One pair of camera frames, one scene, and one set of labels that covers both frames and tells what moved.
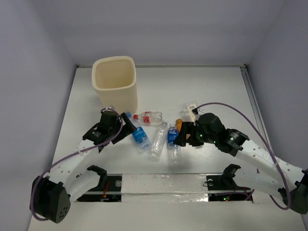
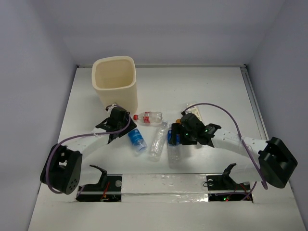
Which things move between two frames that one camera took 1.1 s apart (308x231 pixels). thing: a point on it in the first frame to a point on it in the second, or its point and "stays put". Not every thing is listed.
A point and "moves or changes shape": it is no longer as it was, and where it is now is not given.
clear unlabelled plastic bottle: [158, 142] stays put
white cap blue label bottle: [174, 152] stays put
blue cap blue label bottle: [139, 134] moves or changes shape
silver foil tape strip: [164, 187] stays put
